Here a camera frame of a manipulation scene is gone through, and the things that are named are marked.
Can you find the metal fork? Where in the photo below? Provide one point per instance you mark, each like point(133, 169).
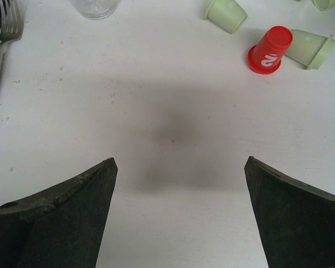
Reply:
point(12, 25)

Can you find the green capsule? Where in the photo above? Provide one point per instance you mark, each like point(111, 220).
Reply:
point(324, 5)
point(310, 49)
point(227, 14)

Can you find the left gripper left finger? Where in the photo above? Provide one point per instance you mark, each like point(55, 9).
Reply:
point(61, 226)

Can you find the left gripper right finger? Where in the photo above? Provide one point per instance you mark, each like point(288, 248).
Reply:
point(296, 221)

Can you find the red capsule centre upper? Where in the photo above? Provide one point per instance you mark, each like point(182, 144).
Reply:
point(265, 57)

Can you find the clear glass near rack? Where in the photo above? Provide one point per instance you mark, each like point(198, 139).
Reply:
point(95, 9)

